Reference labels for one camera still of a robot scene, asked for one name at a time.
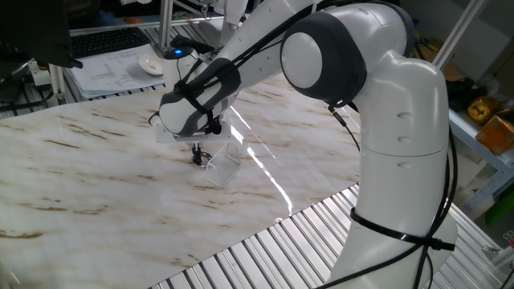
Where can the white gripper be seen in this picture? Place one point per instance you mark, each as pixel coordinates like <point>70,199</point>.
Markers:
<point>225,128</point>

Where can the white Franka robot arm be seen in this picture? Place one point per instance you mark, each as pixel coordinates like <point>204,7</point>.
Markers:
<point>401,120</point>

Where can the marble pattern sheet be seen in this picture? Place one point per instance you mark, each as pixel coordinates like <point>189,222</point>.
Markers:
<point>120,180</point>

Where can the small white ceramic dish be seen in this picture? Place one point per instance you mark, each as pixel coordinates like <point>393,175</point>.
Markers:
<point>150,64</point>

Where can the stack of printed papers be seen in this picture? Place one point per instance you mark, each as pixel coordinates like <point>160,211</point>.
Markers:
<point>104,72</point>

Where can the black keyboard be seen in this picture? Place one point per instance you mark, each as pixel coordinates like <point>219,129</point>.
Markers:
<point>108,40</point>

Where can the small orange item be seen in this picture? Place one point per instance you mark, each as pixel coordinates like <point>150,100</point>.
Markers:
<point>132,20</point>

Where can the white box with orange button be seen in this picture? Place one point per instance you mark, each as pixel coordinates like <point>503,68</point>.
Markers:
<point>39,76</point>

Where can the black monitor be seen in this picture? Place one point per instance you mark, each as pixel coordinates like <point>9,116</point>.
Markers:
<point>32,32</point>

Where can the grey shelf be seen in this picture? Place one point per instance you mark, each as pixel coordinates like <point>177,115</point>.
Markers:
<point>466,128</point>

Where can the yellow toy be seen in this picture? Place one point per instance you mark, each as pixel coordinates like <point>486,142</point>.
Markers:
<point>482,110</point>

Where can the green object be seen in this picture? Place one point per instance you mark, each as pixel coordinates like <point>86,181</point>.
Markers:
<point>502,212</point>

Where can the binder clip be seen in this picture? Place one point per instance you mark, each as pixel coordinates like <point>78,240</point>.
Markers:
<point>509,237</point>

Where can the aluminium frame post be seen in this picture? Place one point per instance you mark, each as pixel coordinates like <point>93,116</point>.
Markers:
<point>462,32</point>
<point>165,28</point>
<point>57,84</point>

